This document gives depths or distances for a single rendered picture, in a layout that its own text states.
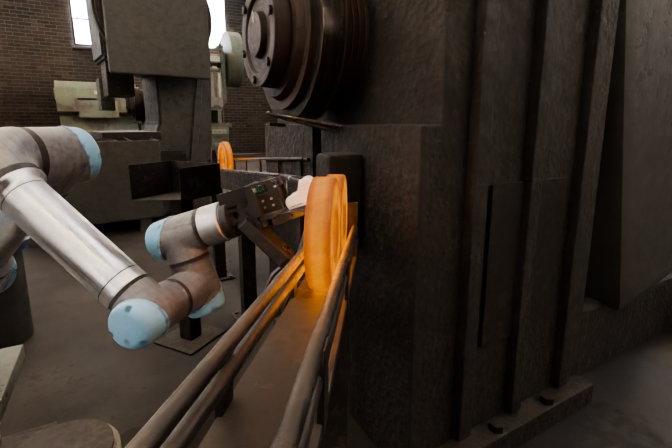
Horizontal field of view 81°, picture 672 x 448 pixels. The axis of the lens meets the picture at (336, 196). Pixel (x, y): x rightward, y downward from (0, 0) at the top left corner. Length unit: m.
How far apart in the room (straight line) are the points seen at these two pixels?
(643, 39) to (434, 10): 0.75
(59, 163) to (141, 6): 2.98
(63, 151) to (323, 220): 0.58
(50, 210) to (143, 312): 0.23
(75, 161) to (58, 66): 10.30
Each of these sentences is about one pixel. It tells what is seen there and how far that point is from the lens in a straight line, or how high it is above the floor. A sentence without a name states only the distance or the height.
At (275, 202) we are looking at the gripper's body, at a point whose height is 0.74.
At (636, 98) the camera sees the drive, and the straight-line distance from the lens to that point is 1.50.
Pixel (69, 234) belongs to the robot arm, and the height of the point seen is 0.70.
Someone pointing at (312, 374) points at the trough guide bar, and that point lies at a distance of 0.25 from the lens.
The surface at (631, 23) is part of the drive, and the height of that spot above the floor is 1.15.
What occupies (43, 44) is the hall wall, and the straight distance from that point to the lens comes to 11.29.
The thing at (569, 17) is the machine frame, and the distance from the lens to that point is 1.24.
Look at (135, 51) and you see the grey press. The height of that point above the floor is 1.44.
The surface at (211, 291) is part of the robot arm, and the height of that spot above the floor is 0.57.
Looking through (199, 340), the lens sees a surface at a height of 0.01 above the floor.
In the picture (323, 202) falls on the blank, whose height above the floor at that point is 0.78.
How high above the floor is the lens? 0.88
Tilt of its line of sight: 10 degrees down
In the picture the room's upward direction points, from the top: straight up
